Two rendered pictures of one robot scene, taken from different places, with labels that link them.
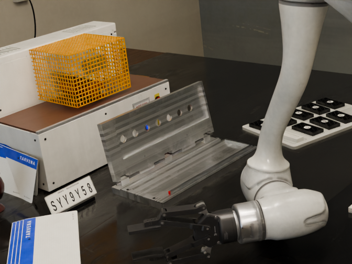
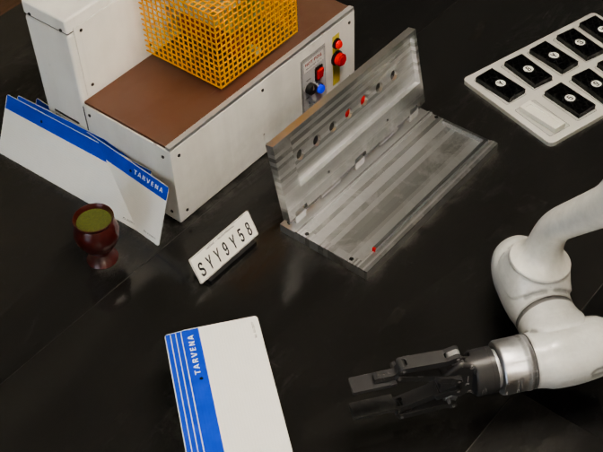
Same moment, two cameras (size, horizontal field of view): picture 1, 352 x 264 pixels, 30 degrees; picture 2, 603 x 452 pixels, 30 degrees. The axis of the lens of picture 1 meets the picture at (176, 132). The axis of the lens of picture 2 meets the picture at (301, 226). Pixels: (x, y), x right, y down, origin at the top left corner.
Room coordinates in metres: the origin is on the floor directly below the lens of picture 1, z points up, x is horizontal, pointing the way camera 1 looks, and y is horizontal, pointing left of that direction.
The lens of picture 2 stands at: (0.23, 0.25, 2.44)
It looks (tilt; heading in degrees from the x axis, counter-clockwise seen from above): 46 degrees down; 357
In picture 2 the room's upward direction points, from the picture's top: 3 degrees counter-clockwise
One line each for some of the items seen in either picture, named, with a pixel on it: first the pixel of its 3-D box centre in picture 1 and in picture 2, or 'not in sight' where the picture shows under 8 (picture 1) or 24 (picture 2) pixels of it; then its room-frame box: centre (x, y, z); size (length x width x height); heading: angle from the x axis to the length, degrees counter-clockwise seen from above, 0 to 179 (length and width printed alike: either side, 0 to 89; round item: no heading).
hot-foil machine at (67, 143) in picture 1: (91, 88); (225, 16); (2.17, 0.27, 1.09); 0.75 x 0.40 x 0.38; 135
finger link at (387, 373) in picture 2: (155, 217); (388, 371); (1.26, 0.07, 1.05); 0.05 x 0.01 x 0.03; 98
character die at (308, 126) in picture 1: (307, 129); (569, 99); (2.01, -0.43, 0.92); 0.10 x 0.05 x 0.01; 32
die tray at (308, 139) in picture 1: (311, 121); (573, 75); (2.11, -0.47, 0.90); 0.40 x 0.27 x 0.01; 120
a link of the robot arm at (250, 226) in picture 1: (246, 222); (510, 365); (1.29, -0.13, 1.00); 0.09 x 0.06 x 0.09; 8
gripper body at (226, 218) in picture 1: (213, 228); (466, 374); (1.28, -0.06, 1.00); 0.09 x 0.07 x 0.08; 98
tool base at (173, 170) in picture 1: (188, 166); (392, 183); (1.81, -0.02, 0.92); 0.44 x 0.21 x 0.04; 135
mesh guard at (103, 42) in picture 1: (80, 68); (218, 5); (2.06, 0.28, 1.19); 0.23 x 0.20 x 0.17; 135
